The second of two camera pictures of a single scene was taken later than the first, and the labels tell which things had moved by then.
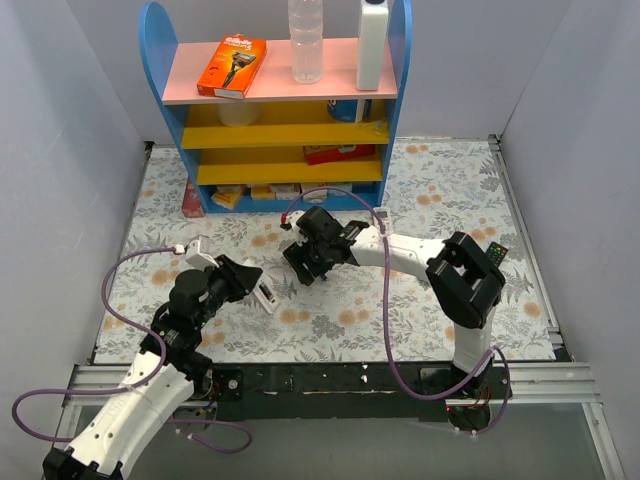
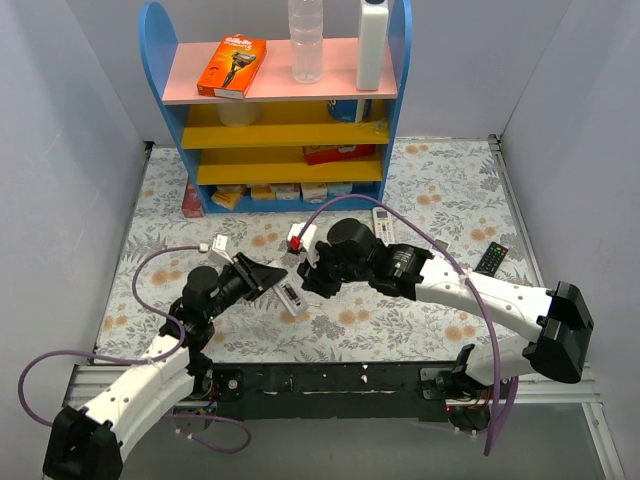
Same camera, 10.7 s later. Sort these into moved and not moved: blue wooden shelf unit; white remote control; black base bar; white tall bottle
Moved: white remote control
Not moved: blue wooden shelf unit; white tall bottle; black base bar
